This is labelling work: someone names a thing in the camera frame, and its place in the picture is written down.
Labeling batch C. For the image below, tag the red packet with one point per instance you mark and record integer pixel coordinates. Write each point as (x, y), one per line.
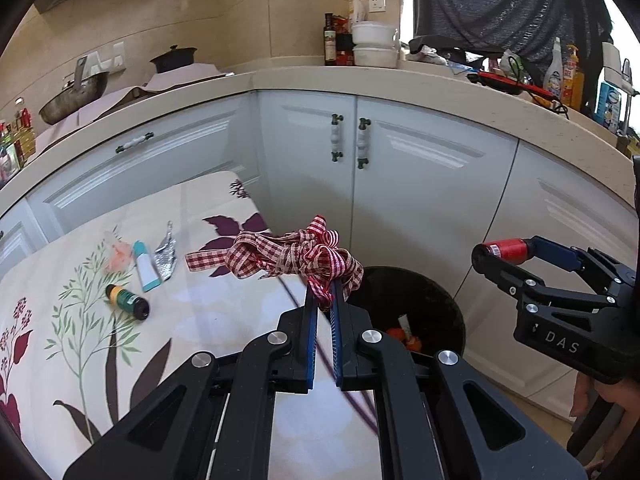
(345, 52)

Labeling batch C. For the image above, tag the silver foil wrapper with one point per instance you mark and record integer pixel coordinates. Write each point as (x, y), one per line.
(166, 260)

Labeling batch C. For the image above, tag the black-lined trash bin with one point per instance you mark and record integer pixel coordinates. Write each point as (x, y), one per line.
(430, 300)

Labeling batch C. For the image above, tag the dark glass bottle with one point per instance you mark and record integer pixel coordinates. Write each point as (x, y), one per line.
(330, 42)

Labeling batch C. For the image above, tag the crumpled white cloth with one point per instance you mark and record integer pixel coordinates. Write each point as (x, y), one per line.
(427, 55)

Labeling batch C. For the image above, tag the yellow cooking oil bottle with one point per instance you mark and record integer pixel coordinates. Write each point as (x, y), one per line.
(27, 135)

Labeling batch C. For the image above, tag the white spray bottle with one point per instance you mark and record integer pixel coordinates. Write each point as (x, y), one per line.
(552, 77)

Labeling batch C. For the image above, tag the chrome faucet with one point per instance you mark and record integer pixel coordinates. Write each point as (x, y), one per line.
(626, 75)

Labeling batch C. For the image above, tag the blue white wipes pack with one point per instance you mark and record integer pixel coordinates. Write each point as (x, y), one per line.
(609, 107)

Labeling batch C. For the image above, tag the beige countertop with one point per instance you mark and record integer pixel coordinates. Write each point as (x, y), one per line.
(425, 85)

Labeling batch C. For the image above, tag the white teal tube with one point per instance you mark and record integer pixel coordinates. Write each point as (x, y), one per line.
(147, 270)

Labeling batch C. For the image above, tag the orange soap bottle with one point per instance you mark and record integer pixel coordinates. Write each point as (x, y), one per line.
(572, 82)

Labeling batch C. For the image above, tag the metal wok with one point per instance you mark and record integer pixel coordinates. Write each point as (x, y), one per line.
(75, 100)

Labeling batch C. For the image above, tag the pale pink stove cover cloth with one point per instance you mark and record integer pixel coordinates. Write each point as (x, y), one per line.
(165, 82)

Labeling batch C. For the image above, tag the white paper bag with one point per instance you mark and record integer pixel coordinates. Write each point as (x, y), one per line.
(358, 10)

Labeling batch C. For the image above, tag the pink clear plastic wrapper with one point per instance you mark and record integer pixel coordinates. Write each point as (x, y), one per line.
(120, 260)

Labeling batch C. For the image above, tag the person's right hand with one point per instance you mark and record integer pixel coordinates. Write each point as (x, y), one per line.
(582, 397)

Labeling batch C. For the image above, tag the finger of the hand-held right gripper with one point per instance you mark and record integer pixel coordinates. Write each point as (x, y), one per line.
(557, 255)
(500, 272)

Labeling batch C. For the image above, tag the white cabinet door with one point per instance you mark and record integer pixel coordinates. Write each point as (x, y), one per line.
(565, 200)
(300, 185)
(425, 200)

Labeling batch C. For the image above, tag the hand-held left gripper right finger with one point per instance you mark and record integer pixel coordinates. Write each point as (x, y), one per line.
(336, 340)

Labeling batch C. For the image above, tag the wide white drawer front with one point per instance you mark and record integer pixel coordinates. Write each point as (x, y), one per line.
(175, 170)

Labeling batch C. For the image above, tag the white single wall socket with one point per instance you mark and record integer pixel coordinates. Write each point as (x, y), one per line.
(377, 3)

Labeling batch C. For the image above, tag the green white plastic bag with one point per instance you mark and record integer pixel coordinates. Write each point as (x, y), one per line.
(512, 62)

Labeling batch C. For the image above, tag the group of condiment bottles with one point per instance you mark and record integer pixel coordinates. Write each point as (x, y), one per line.
(7, 157)

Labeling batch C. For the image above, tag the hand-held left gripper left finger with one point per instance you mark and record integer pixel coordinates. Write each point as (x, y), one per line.
(311, 340)

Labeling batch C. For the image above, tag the red white checked ribbon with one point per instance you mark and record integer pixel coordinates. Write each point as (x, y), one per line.
(300, 255)

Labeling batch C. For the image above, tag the white double wall socket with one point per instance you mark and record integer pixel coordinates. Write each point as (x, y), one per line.
(117, 55)

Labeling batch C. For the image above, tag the green bottle with yellow cap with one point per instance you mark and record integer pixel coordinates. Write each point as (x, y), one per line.
(127, 301)

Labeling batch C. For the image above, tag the small white drawer front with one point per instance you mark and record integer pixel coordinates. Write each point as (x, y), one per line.
(15, 240)

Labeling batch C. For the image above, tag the orange paper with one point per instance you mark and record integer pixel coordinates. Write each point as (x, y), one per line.
(414, 344)

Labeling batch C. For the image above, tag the dark grey cloth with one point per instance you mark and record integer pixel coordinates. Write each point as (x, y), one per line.
(500, 5)

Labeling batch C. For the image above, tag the black pot with lid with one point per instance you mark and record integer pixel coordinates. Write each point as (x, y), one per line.
(172, 60)

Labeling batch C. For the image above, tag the white lidded container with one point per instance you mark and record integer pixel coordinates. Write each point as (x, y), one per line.
(375, 57)
(374, 34)

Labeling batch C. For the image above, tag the red bottle with black cap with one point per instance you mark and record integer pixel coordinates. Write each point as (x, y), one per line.
(505, 249)

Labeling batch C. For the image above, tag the flat red appliance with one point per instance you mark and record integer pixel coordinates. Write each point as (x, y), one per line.
(500, 80)

